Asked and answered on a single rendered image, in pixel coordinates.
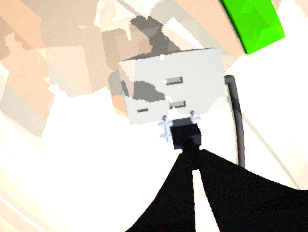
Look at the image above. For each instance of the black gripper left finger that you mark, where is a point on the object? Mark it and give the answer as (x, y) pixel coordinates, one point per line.
(173, 208)

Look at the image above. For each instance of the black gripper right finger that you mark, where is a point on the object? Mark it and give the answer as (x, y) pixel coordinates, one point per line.
(242, 201)

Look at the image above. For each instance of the bright green flat rectangular block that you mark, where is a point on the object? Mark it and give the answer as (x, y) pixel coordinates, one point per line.
(256, 23)

